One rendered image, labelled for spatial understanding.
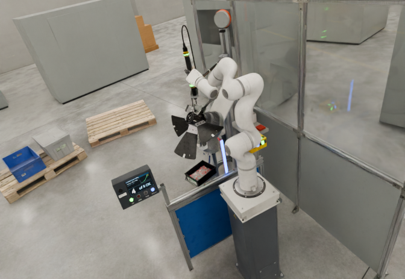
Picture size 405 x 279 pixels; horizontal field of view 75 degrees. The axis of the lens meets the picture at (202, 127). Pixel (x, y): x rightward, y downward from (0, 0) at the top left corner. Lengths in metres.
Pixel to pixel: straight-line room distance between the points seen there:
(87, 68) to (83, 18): 1.18
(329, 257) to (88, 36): 6.65
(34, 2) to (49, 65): 6.94
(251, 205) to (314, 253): 1.18
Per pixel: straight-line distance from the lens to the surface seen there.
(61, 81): 7.36
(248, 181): 1.75
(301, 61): 2.13
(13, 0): 13.83
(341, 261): 2.79
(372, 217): 2.36
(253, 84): 1.36
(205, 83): 1.76
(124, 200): 1.86
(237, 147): 1.54
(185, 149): 2.35
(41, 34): 7.18
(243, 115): 1.43
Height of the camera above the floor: 2.33
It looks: 31 degrees down
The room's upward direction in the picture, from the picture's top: 12 degrees counter-clockwise
